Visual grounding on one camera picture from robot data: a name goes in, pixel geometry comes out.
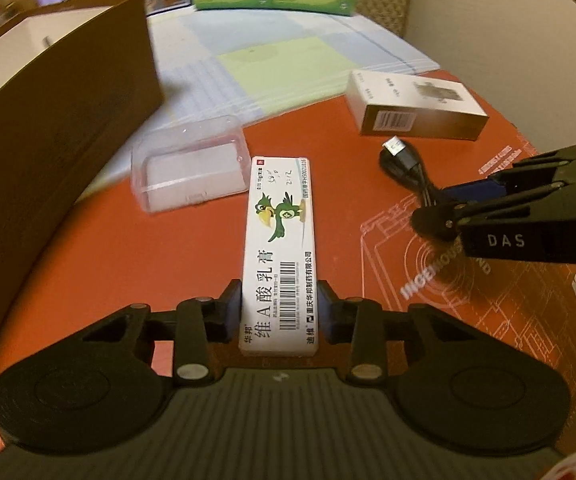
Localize pale checkered cloth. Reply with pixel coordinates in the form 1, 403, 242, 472
147, 7, 441, 128

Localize orange printed mat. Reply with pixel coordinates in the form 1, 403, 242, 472
0, 80, 576, 480

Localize black usb cable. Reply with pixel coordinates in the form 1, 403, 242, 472
378, 136, 462, 209

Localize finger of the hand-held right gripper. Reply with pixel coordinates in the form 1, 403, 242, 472
440, 141, 576, 206
411, 180, 576, 241

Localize white and gold box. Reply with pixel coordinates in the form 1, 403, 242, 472
344, 70, 490, 141

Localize white ointment box with bird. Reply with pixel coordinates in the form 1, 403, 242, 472
238, 156, 321, 359

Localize clear plastic case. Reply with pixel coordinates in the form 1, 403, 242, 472
131, 114, 249, 215

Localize brown box with white inside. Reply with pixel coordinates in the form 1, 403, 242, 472
0, 0, 165, 402

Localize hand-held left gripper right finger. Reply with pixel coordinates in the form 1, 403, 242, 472
318, 278, 489, 387

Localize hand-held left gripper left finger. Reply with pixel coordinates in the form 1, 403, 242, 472
80, 277, 243, 389

